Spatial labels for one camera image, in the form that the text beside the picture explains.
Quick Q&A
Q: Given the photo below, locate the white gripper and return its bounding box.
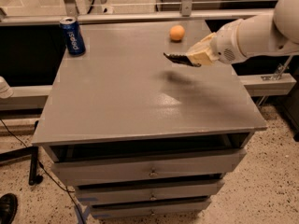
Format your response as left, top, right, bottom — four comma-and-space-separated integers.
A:
187, 19, 246, 66

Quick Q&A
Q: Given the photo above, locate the black rxbar chocolate wrapper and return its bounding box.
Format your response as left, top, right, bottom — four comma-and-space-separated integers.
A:
164, 53, 200, 67

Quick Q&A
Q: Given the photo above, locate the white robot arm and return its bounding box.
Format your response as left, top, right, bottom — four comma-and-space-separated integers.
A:
186, 0, 299, 66

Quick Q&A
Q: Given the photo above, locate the blue pepsi can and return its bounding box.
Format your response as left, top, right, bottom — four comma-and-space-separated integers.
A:
60, 17, 86, 56

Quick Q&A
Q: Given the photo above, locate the orange fruit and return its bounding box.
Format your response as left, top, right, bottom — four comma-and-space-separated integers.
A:
169, 25, 185, 41

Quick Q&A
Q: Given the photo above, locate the grey drawer cabinet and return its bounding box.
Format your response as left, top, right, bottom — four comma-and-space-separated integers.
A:
31, 20, 268, 220

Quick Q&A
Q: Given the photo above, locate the top grey drawer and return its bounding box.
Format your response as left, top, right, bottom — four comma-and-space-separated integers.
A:
51, 148, 247, 186

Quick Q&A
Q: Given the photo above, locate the grey drawer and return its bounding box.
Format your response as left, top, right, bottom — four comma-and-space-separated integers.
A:
76, 179, 224, 205
51, 148, 247, 186
91, 197, 211, 219

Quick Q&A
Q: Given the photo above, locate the middle grey drawer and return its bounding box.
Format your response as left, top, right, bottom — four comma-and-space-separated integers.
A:
76, 179, 224, 205

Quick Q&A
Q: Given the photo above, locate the bottom grey drawer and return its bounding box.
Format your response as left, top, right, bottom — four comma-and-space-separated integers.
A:
91, 197, 211, 219

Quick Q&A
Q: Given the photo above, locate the black metal stand leg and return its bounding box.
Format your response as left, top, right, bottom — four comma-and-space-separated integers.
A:
0, 120, 44, 186

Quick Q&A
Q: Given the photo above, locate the white bottle at left edge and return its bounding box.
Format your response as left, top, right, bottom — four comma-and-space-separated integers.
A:
0, 77, 13, 99

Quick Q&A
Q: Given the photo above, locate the black shoe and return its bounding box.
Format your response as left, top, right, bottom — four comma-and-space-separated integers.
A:
0, 193, 18, 224

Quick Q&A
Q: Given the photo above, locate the grey metal frame rail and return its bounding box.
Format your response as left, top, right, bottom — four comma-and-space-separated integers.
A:
0, 0, 278, 24

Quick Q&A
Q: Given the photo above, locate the black floor cable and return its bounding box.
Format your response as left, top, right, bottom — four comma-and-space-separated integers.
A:
0, 118, 87, 224

